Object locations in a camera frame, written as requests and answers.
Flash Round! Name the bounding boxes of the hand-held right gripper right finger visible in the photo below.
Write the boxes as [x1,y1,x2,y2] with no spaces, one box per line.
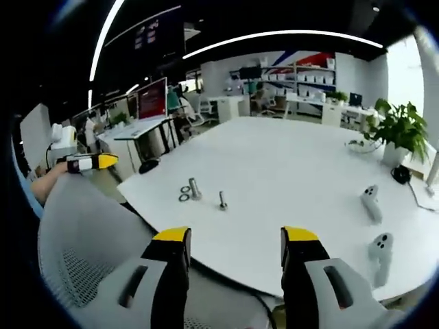
[280,226,412,329]

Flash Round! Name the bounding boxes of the black oval object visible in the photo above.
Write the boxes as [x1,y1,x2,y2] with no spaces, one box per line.
[138,158,161,175]

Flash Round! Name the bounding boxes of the white handheld controller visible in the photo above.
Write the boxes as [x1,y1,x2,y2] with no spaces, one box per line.
[368,232,394,289]
[359,184,383,226]

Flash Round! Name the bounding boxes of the grey mesh chair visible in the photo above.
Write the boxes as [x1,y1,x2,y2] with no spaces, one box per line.
[36,173,286,329]

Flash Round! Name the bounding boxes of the dark hanging screen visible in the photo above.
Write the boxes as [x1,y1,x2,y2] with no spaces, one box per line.
[104,4,185,53]

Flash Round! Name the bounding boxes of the curved ceiling light strip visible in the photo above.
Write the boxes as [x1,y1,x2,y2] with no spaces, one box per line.
[182,29,384,60]
[89,0,126,82]

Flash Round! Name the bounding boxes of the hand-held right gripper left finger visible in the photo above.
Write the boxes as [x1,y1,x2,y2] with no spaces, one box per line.
[80,226,193,329]

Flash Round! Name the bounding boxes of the grey table cable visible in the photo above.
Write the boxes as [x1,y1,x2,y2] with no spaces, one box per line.
[407,180,439,214]

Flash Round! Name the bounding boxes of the potted green plant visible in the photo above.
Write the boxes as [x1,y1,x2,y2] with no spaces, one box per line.
[345,98,430,169]

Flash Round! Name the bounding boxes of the white standing desk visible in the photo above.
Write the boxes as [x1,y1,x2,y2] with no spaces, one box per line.
[112,116,180,166]

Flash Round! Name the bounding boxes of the black cable bundle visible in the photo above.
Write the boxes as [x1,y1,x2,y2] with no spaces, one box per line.
[392,164,412,183]

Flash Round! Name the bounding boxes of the large computer monitor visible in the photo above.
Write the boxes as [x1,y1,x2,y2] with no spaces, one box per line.
[137,77,169,121]

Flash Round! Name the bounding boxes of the white storage shelf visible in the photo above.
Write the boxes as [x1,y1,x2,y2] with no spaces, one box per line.
[259,57,337,104]

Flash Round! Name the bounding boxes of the large steel threaded stud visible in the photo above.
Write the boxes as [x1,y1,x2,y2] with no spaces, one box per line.
[187,177,202,201]

